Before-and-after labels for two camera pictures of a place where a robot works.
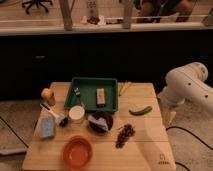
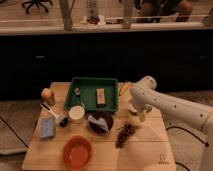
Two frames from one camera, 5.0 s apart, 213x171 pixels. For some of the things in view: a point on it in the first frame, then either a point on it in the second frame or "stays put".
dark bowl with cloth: x=100 y=121 stays put
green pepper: x=142 y=112 stays put
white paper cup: x=76 y=114 stays put
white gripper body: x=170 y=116 -> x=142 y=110
